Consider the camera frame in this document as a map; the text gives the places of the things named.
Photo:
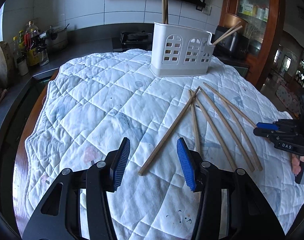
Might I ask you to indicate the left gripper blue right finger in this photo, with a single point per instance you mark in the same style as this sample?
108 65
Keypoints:
249 215

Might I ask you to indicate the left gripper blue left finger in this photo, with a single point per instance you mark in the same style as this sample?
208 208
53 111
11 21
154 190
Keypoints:
57 216

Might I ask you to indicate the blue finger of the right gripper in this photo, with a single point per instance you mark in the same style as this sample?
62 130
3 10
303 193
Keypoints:
268 126
265 132

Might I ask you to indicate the person right hand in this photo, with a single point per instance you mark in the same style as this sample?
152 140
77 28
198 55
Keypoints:
295 161

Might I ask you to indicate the copper inner pot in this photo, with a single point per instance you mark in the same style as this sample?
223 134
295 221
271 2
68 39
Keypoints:
231 19

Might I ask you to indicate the white quilted table cloth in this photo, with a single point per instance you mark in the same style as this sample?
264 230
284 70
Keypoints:
99 99

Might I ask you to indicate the white plastic utensil holder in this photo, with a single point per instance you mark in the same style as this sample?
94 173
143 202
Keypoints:
180 51

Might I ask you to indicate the wooden glass cabinet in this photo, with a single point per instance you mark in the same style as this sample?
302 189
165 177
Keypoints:
265 20

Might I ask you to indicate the round wooden cutting board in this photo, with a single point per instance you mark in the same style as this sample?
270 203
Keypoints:
7 66

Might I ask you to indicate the oil bottle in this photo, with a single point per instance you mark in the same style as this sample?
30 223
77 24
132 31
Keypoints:
32 42

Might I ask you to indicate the black gas stove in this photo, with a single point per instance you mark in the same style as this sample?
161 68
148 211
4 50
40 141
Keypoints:
132 40

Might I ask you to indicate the dark sauce bottle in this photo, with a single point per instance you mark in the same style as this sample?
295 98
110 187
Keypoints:
42 52

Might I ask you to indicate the steel pot with lid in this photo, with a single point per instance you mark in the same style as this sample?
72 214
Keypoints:
54 36

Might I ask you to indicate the white wall socket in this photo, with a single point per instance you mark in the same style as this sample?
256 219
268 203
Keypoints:
207 10

